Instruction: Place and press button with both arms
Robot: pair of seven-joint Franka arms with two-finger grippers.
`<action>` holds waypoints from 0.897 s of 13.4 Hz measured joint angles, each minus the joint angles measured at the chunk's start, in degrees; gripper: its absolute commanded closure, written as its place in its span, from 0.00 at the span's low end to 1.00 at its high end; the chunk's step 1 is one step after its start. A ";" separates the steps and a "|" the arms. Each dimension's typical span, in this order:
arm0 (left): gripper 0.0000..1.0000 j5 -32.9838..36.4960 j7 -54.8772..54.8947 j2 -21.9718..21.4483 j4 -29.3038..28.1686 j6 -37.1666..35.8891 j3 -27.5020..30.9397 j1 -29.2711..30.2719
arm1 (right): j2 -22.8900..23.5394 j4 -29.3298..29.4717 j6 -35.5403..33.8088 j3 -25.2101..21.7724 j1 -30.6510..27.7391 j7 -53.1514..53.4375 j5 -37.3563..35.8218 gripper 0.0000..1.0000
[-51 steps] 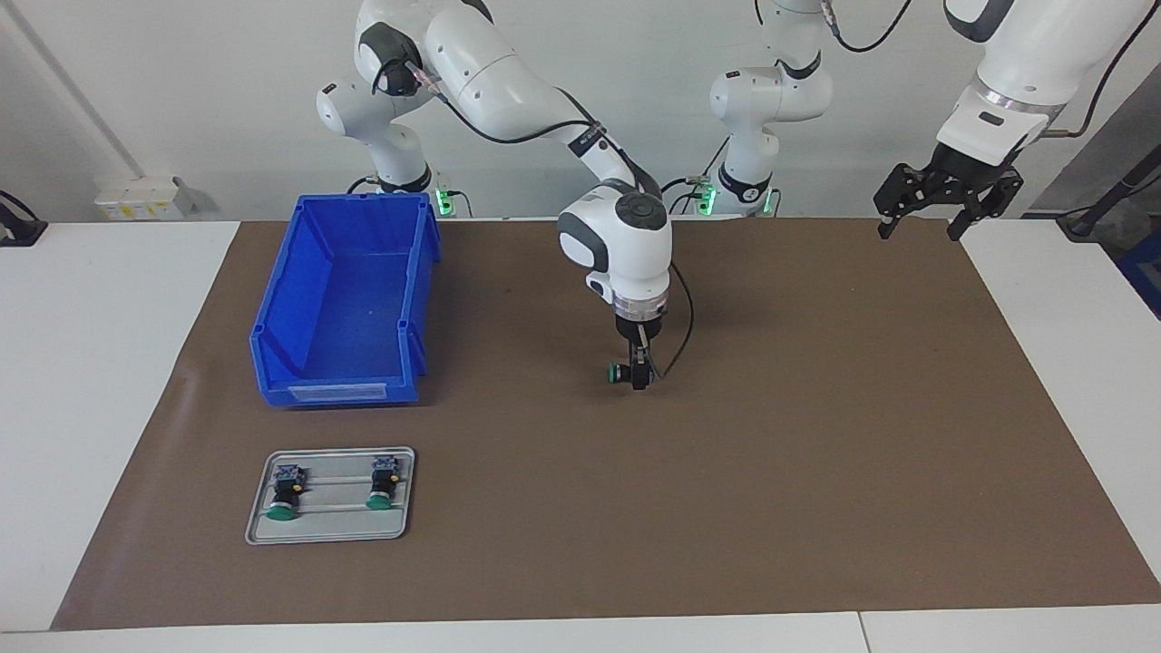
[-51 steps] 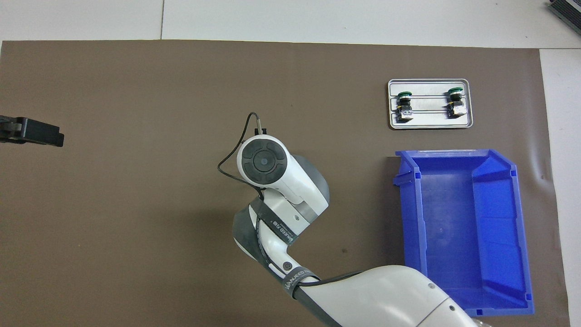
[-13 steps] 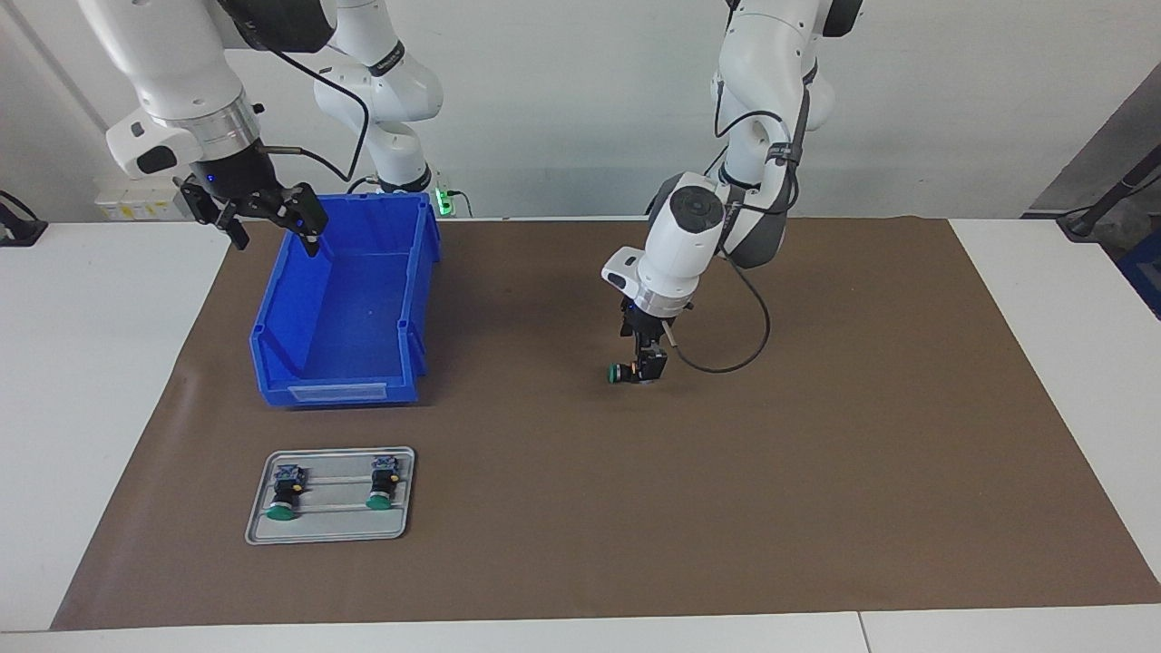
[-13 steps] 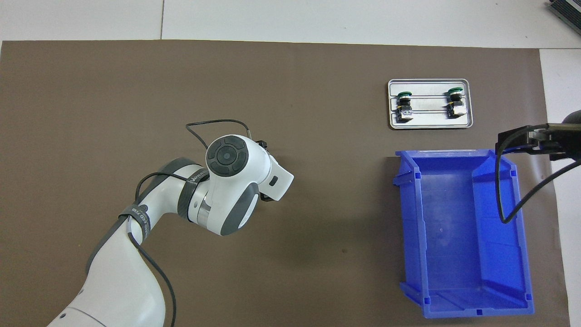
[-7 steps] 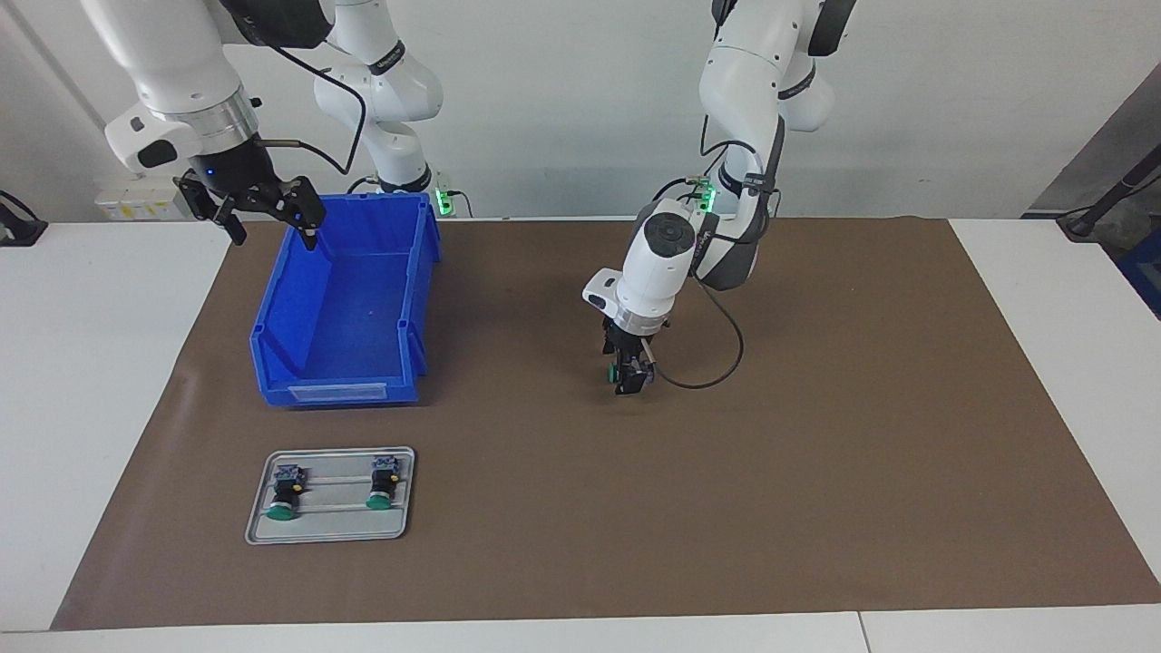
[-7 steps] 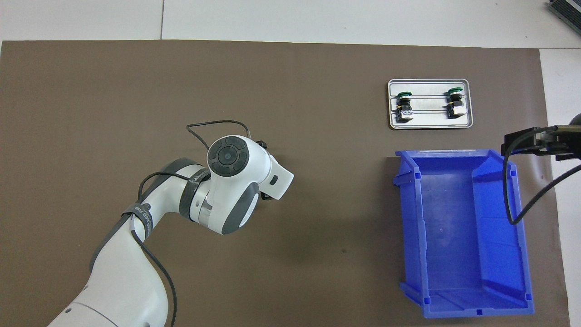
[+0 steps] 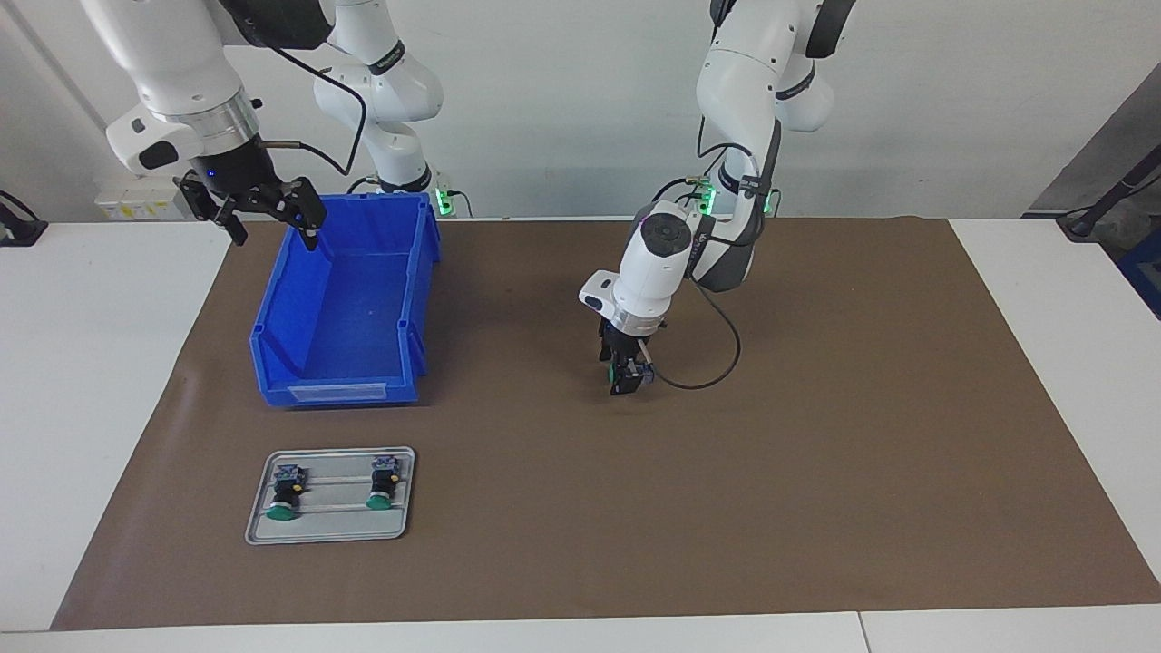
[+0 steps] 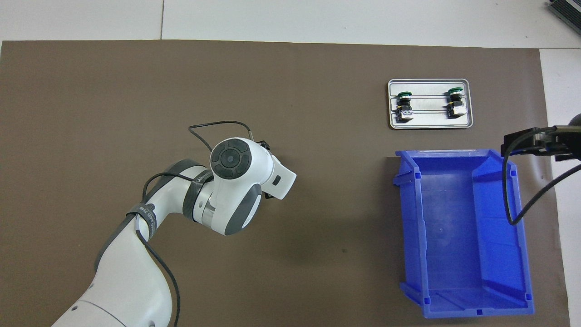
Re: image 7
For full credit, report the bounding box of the grey metal tray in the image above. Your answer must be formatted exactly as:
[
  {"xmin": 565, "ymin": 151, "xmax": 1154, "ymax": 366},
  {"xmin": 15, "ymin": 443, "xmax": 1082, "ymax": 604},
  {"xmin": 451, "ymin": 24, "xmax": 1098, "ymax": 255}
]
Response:
[{"xmin": 245, "ymin": 446, "xmax": 416, "ymax": 546}]

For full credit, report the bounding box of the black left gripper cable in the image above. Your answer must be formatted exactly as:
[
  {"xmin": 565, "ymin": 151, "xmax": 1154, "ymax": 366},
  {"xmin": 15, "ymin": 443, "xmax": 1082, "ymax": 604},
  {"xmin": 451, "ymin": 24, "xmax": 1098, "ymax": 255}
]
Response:
[{"xmin": 646, "ymin": 118, "xmax": 783, "ymax": 391}]

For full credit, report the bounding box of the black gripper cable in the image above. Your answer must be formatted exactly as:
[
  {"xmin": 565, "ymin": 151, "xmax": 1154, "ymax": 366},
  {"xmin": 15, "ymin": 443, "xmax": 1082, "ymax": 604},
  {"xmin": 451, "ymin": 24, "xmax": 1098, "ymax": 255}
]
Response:
[
  {"xmin": 254, "ymin": 41, "xmax": 368, "ymax": 176},
  {"xmin": 646, "ymin": 118, "xmax": 783, "ymax": 391}
]

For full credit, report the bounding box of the black left base cable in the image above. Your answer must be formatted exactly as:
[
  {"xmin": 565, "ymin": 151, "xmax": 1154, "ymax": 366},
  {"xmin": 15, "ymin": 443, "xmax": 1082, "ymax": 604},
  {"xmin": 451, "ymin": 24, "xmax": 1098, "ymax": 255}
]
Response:
[{"xmin": 649, "ymin": 172, "xmax": 717, "ymax": 219}]

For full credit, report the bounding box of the blue plastic storage bin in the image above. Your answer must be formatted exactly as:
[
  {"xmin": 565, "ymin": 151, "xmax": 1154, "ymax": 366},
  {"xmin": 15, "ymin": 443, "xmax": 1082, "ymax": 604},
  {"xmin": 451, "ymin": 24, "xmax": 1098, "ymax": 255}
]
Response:
[{"xmin": 249, "ymin": 192, "xmax": 444, "ymax": 407}]

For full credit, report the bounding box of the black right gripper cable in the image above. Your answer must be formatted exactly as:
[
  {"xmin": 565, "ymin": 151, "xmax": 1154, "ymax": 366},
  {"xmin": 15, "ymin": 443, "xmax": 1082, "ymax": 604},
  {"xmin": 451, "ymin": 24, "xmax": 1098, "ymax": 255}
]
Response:
[{"xmin": 254, "ymin": 41, "xmax": 368, "ymax": 176}]

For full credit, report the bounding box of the blue crate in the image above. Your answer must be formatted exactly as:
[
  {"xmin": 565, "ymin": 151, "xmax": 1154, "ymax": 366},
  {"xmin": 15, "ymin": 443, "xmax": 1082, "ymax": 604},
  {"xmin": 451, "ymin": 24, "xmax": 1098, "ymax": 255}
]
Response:
[{"xmin": 1117, "ymin": 231, "xmax": 1161, "ymax": 320}]

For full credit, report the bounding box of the black stand pole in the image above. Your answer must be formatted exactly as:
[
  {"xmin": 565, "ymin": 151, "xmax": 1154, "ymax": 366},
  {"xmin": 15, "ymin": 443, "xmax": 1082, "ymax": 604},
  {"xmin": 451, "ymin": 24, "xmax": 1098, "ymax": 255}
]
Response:
[{"xmin": 1057, "ymin": 145, "xmax": 1161, "ymax": 241}]

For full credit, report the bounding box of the black clamp mount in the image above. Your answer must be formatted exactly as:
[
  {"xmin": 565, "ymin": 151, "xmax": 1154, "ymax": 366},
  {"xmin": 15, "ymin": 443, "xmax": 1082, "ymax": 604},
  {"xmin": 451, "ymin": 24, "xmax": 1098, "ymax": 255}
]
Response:
[{"xmin": 0, "ymin": 190, "xmax": 48, "ymax": 248}]

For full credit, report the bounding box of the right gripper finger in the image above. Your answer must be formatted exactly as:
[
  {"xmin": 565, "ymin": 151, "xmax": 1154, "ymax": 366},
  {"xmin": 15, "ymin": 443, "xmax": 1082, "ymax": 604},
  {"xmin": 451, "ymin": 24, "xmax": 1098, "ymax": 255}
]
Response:
[
  {"xmin": 178, "ymin": 172, "xmax": 249, "ymax": 246},
  {"xmin": 276, "ymin": 177, "xmax": 328, "ymax": 252}
]

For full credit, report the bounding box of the brown table mat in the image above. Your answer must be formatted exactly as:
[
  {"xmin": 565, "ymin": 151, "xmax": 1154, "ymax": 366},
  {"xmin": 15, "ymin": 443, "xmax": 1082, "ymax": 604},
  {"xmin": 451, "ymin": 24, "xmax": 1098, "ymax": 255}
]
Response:
[{"xmin": 50, "ymin": 218, "xmax": 1161, "ymax": 631}]

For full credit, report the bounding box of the white wall outlet box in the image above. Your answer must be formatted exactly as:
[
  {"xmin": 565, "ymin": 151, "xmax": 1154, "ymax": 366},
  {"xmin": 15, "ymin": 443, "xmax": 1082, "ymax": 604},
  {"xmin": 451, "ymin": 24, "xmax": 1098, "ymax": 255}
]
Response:
[{"xmin": 95, "ymin": 177, "xmax": 198, "ymax": 221}]

